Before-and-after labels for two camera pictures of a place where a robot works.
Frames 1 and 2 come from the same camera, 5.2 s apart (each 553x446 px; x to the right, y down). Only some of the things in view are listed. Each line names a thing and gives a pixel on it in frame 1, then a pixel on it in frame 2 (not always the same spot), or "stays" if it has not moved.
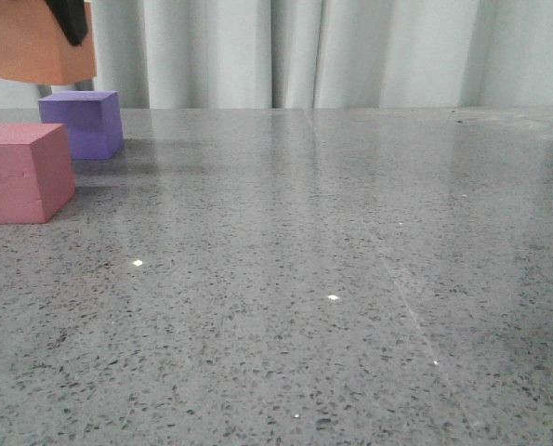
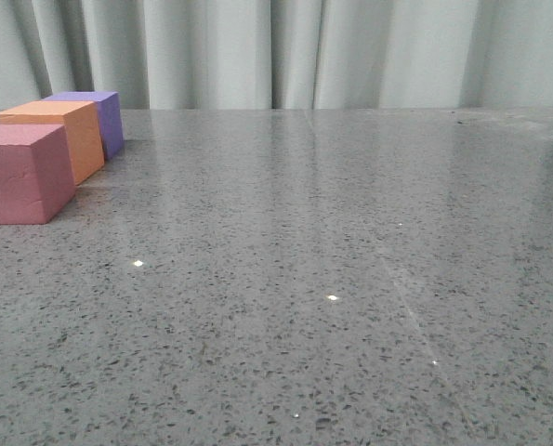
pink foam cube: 26,172 stays
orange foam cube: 28,43 -> 82,126
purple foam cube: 93,120 stays
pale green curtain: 262,54 stays
